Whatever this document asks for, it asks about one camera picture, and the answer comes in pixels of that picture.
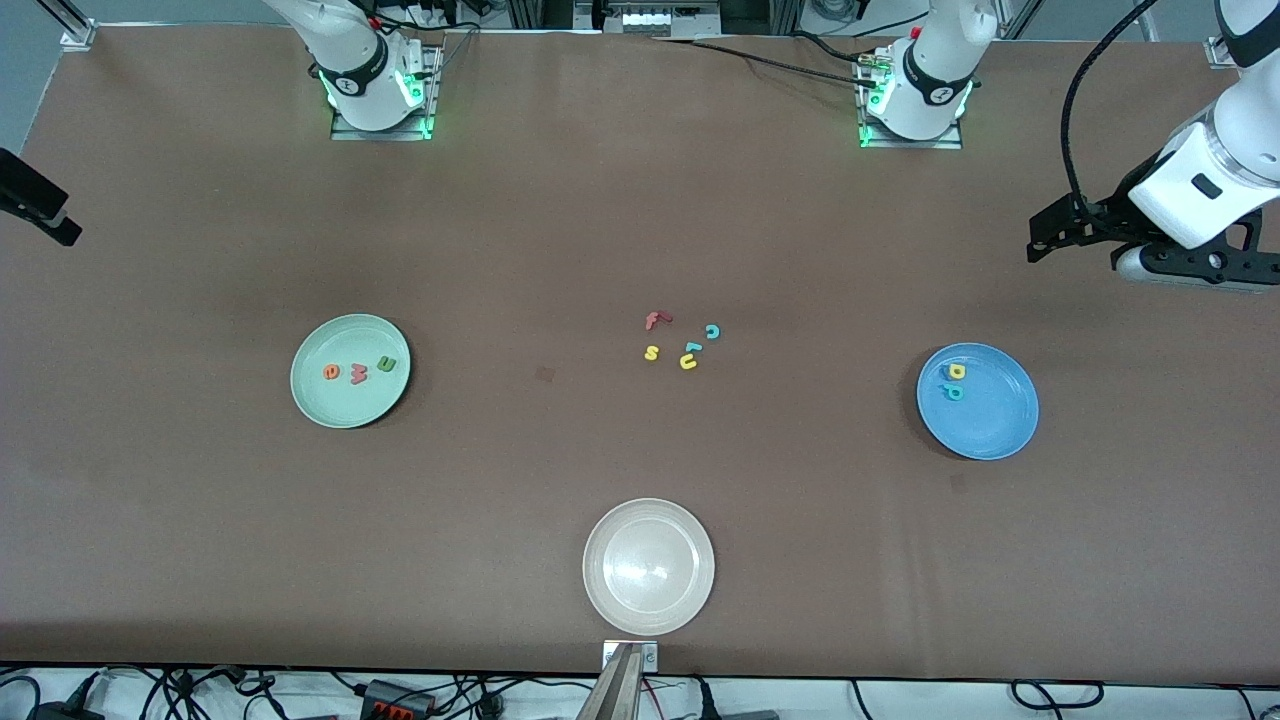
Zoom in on beige plate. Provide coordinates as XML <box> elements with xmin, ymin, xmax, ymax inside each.
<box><xmin>582</xmin><ymin>498</ymin><xmax>716</xmax><ymax>637</ymax></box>

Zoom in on black power strip red switches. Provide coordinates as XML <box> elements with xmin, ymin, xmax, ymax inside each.
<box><xmin>362</xmin><ymin>678</ymin><xmax>438</xmax><ymax>717</ymax></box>

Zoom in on silver pole bracket plate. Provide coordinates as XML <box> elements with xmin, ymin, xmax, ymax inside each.
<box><xmin>602</xmin><ymin>640</ymin><xmax>659</xmax><ymax>673</ymax></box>

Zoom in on grey power strip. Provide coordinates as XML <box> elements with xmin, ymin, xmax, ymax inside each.
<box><xmin>620</xmin><ymin>8</ymin><xmax>693</xmax><ymax>34</ymax></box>

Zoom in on long black table cable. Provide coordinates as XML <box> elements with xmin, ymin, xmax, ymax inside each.
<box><xmin>650</xmin><ymin>33</ymin><xmax>883</xmax><ymax>89</ymax></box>

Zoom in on blue plate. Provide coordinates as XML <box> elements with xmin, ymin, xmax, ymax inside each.
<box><xmin>916</xmin><ymin>343</ymin><xmax>1040</xmax><ymax>461</ymax></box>

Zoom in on green plate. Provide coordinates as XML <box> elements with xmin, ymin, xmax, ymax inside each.
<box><xmin>290</xmin><ymin>314</ymin><xmax>412</xmax><ymax>430</ymax></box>

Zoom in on looped black cable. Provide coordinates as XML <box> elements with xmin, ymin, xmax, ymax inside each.
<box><xmin>1010</xmin><ymin>680</ymin><xmax>1106</xmax><ymax>713</ymax></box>

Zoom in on aluminium camera pole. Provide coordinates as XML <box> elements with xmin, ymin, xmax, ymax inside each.
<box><xmin>575</xmin><ymin>645</ymin><xmax>649</xmax><ymax>720</ymax></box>

